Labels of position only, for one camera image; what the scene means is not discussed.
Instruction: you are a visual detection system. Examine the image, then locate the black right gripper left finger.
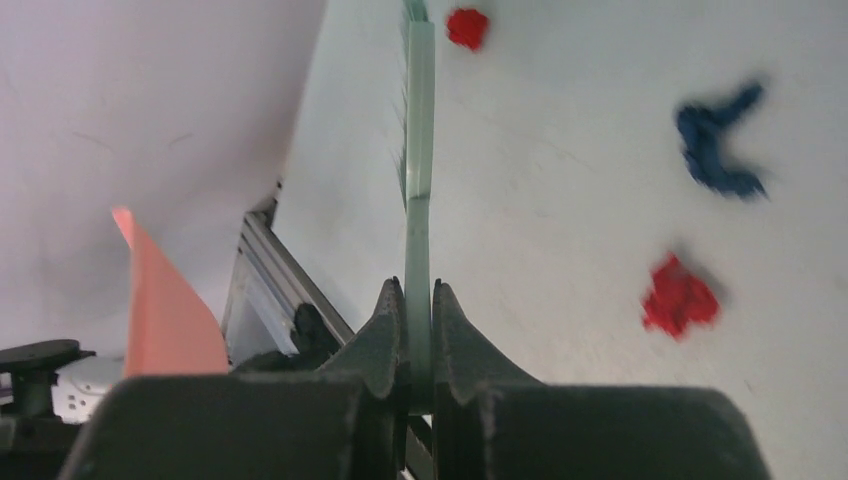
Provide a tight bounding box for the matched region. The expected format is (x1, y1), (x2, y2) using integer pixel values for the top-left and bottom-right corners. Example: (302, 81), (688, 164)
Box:
(60, 278), (408, 479)

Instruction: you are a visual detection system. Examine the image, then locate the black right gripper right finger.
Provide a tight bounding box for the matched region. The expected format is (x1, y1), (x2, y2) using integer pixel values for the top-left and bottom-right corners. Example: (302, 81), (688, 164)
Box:
(432, 282), (770, 479)

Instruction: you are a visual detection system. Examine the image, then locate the pink plastic dustpan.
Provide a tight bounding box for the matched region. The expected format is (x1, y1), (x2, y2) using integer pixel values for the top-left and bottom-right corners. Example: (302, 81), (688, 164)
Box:
(112, 207), (229, 378)

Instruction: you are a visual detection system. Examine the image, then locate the mint green hand brush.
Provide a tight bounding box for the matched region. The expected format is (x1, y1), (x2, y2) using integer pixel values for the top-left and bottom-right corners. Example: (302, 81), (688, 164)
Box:
(398, 1), (435, 411)

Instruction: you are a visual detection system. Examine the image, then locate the red paper scrap near brush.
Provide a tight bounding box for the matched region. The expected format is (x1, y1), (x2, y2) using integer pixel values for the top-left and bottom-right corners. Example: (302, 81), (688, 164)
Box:
(641, 252), (721, 341)

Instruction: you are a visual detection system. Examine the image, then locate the blue paper scrap near bin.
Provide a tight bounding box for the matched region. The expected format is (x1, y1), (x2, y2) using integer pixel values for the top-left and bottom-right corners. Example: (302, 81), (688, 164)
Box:
(675, 81), (767, 200)

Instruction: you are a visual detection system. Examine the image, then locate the red paper scrap near bin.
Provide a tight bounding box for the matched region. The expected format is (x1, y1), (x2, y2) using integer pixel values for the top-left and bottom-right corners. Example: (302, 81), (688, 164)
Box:
(445, 8), (490, 52)

